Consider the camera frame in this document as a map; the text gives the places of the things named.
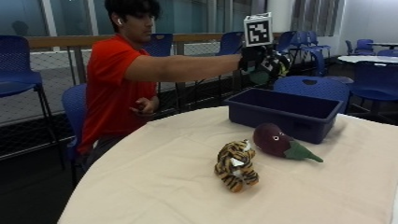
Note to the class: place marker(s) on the green soft toy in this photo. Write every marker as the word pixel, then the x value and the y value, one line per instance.
pixel 258 77

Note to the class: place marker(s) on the the person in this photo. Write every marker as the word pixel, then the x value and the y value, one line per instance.
pixel 112 93

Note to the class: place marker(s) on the blue chair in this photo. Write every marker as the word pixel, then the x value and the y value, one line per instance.
pixel 374 84
pixel 73 105
pixel 230 43
pixel 389 53
pixel 161 45
pixel 362 46
pixel 16 77
pixel 306 43
pixel 314 88

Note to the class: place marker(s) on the white marker cube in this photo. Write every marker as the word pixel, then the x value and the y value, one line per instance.
pixel 257 30

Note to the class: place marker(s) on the blue plastic bin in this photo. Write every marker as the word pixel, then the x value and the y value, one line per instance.
pixel 290 118

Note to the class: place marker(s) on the grey window blinds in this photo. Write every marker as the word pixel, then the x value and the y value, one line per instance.
pixel 314 15

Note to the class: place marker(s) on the white round table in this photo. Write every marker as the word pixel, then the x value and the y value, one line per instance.
pixel 383 44
pixel 365 59

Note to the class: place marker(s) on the purple eggplant soft toy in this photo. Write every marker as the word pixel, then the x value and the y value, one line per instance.
pixel 273 141

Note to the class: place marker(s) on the wooden railing with mesh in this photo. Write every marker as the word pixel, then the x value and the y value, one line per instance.
pixel 61 42

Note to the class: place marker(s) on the white earbud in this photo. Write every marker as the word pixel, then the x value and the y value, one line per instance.
pixel 118 21

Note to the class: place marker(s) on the striped tiger soft toy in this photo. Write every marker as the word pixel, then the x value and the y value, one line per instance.
pixel 236 165

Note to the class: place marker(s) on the cream tablecloth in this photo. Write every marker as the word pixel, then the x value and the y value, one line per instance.
pixel 206 186

